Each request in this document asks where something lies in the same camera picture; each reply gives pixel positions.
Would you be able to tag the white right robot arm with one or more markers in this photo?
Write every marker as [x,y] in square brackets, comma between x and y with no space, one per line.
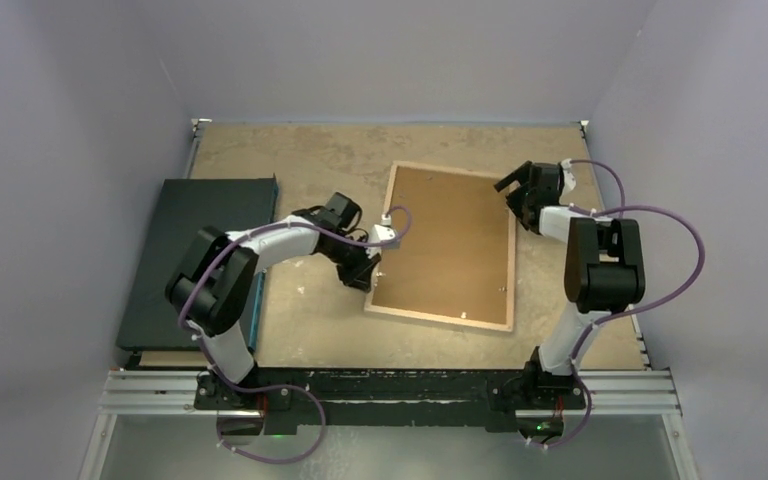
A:
[603,271]

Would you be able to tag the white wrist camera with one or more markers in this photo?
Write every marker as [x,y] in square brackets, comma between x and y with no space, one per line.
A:
[569,181]
[383,235]

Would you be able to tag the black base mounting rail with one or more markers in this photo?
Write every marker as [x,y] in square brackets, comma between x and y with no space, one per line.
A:
[497,400]

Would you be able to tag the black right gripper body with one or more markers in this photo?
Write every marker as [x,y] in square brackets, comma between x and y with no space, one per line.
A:
[518,198]

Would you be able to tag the aluminium extrusion rail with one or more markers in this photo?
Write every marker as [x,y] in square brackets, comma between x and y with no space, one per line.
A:
[614,392]

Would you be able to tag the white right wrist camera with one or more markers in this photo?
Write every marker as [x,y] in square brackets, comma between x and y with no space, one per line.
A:
[569,181]

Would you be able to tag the white wooden picture frame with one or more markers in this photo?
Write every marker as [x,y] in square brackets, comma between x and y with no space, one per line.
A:
[437,318]

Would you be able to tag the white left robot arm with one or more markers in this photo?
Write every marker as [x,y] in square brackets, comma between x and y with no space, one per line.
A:
[212,285]

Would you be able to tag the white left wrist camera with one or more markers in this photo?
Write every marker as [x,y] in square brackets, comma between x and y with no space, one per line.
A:
[383,235]

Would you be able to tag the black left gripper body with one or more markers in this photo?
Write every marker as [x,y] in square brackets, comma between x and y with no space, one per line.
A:
[351,260]

